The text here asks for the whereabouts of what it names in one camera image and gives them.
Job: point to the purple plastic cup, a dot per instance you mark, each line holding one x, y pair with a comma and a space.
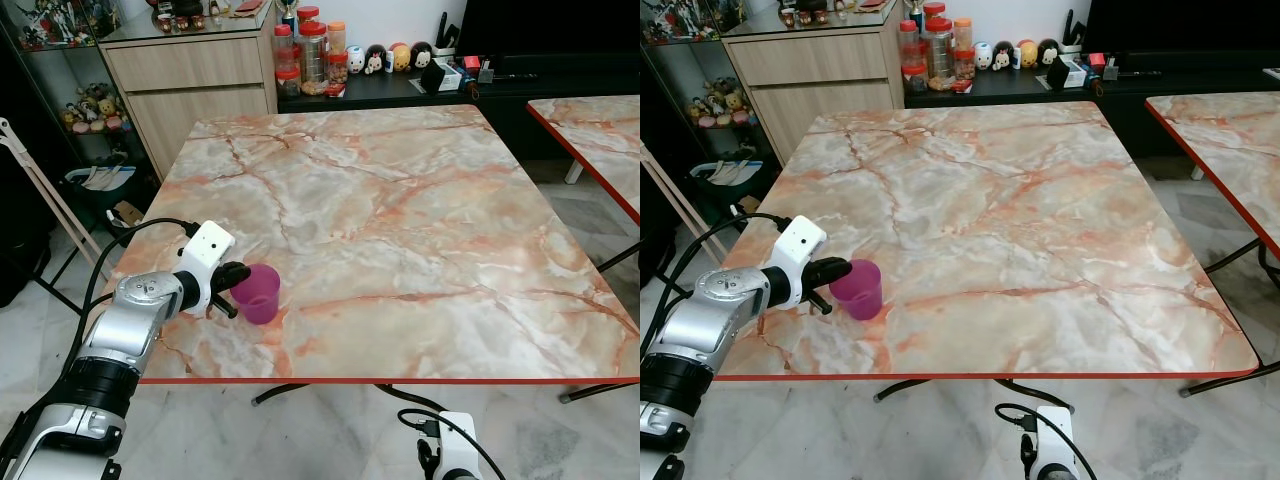
262, 300
862, 295

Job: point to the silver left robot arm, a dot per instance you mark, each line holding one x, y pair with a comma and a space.
135, 300
715, 300

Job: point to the blue and white bag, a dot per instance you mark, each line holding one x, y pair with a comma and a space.
725, 172
100, 180

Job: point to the white folding rack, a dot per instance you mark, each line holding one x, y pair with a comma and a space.
680, 200
14, 142

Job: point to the black bag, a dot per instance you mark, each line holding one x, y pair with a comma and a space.
655, 245
20, 250

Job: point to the yellow bear plush toy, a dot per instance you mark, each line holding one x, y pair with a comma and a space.
739, 101
108, 108

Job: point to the light wooden drawer cabinet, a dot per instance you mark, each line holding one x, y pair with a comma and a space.
810, 60
190, 65

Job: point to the slim clear jar red lid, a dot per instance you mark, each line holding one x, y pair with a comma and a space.
287, 60
911, 55

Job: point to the large clear jar red lid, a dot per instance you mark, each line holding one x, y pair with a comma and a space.
313, 60
940, 55

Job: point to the small snack jar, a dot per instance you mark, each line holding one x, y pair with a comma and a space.
964, 64
338, 68

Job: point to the white round plush toy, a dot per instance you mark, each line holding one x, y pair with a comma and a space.
356, 60
983, 55

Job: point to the black and white plush toy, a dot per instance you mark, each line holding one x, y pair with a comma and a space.
377, 60
1004, 56

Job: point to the clear jar orange lid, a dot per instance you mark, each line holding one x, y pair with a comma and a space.
336, 38
963, 34

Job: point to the glass display cabinet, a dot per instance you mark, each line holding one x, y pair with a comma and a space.
680, 60
40, 90

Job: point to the marble pattern red edged table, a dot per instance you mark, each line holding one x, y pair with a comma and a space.
600, 130
1230, 140

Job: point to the small trophy cup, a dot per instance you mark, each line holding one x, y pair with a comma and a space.
915, 10
288, 12

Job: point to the yellow round plush toy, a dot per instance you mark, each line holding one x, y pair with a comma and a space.
401, 58
1028, 54

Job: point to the small black box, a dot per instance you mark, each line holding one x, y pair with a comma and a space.
1062, 73
436, 77

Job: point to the black eared plush toy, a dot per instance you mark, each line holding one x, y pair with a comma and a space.
422, 56
1049, 52

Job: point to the robot model figures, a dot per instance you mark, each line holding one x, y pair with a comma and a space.
60, 25
680, 20

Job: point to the black low television console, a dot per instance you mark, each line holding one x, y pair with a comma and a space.
520, 90
1130, 100

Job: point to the black television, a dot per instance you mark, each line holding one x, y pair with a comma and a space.
550, 25
1180, 25

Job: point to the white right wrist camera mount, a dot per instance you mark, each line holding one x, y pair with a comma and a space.
458, 450
1055, 445

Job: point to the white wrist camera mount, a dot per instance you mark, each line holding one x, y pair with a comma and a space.
803, 240
210, 245
1055, 445
458, 450

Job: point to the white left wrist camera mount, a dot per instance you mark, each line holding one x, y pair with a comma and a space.
210, 245
803, 240

